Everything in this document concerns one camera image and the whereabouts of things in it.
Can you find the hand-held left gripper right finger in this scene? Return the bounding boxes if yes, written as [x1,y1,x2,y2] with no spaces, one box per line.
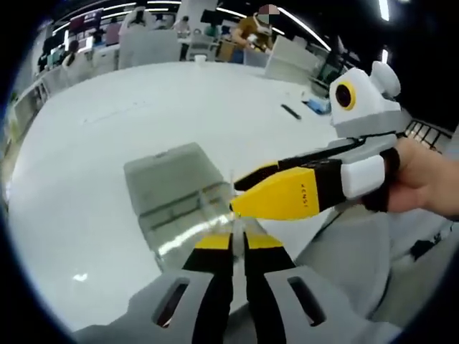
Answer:
[243,232,401,344]

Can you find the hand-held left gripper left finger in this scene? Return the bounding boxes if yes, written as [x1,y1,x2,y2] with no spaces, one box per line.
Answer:
[73,233,236,344]

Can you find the clear plastic divider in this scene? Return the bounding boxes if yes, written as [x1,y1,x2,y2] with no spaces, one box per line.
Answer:
[228,170,249,259]

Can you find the grey transparent guide fixture box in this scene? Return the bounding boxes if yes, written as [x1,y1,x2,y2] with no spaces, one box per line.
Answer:
[123,142,288,269]

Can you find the person's right hand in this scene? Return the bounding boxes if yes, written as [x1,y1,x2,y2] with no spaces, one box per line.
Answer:
[361,138,459,218]

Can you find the black pen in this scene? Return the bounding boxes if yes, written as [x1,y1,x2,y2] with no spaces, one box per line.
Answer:
[281,103,302,120]

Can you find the blue packet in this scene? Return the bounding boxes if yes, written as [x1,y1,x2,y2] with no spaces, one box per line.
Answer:
[308,99,331,115]

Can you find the grey mesh office chair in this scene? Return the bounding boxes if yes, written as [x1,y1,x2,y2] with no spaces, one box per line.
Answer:
[293,211,395,320]

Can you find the black metal rack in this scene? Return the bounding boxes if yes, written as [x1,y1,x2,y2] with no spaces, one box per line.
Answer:
[404,120,453,148]

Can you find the white desk panel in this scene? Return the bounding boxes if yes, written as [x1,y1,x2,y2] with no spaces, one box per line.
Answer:
[265,35,322,85]

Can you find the person's grey shirt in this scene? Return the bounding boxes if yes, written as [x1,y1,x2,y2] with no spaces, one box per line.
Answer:
[369,206,459,327]

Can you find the white low shelf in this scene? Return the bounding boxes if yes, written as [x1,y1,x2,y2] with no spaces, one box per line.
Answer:
[12,80,49,126]

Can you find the purple wall screen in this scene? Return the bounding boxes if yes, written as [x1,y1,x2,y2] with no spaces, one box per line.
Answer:
[70,9,105,32]

